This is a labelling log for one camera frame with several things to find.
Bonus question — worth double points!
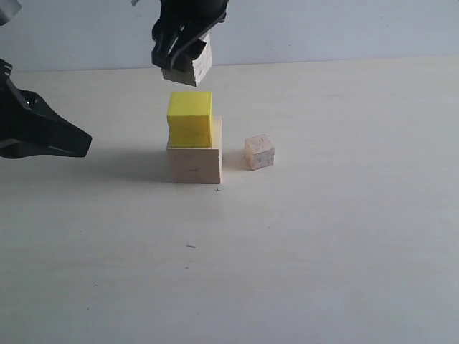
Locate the yellow cube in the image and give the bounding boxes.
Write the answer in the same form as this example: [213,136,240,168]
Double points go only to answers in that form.
[167,91,214,148]

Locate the medium wooden cube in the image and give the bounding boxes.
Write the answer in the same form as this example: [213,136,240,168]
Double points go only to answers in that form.
[161,32,212,87]

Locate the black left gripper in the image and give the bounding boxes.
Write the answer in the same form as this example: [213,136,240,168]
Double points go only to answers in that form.
[1,60,93,158]

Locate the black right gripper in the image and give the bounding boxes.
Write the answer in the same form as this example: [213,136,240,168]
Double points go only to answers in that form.
[151,0,228,70]

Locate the large wooden cube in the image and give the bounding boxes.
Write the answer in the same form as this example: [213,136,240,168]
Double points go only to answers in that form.
[166,116,222,184]

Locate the small wooden cube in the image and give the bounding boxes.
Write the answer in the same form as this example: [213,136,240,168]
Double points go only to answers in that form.
[245,134,275,171]

